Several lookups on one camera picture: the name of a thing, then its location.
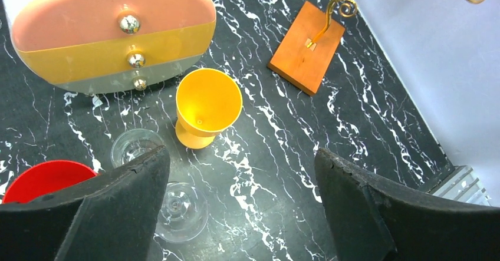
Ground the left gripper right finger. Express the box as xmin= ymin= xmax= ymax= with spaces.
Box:
xmin=314 ymin=148 xmax=499 ymax=260

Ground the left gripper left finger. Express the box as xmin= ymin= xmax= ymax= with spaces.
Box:
xmin=1 ymin=146 xmax=170 ymax=260

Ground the clear wine glass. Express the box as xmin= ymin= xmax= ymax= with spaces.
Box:
xmin=155 ymin=182 xmax=209 ymax=243
xmin=110 ymin=128 xmax=165 ymax=168

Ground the clear wine glass front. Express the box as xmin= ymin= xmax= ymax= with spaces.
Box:
xmin=110 ymin=128 xmax=165 ymax=168

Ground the red wine glass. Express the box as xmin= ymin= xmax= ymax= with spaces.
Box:
xmin=2 ymin=160 xmax=97 ymax=204

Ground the yellow wine glass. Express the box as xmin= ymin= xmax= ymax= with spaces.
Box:
xmin=175 ymin=68 xmax=243 ymax=149

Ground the wooden rack base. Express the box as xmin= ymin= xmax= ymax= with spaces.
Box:
xmin=267 ymin=1 xmax=345 ymax=96

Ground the round pastel drawer cabinet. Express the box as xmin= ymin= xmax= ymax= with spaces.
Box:
xmin=2 ymin=0 xmax=216 ymax=94

